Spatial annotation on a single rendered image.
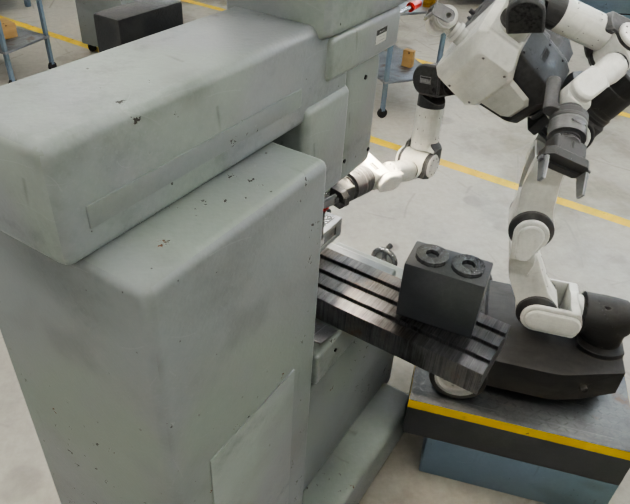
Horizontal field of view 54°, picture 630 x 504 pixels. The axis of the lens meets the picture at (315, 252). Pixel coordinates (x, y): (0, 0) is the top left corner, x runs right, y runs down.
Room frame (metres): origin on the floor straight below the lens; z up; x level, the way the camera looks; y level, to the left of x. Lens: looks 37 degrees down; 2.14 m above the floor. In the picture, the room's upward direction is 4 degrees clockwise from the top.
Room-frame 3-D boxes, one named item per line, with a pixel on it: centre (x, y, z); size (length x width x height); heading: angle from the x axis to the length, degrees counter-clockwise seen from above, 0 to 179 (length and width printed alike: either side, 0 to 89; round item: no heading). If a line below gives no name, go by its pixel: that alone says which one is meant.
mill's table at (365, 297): (1.53, 0.02, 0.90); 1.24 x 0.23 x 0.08; 60
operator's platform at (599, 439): (1.72, -0.83, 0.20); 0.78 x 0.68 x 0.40; 77
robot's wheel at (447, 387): (1.51, -0.53, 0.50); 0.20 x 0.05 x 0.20; 77
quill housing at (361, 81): (1.51, 0.00, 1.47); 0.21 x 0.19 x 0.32; 60
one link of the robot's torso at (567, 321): (1.71, -0.86, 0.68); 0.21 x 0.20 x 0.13; 77
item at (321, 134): (1.35, 0.09, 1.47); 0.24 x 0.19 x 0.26; 60
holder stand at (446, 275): (1.34, -0.37, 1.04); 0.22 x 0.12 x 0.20; 68
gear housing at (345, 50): (1.48, 0.01, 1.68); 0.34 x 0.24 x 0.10; 150
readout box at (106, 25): (1.42, 0.43, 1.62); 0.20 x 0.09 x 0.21; 150
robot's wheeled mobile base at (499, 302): (1.72, -0.83, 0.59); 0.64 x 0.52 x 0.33; 77
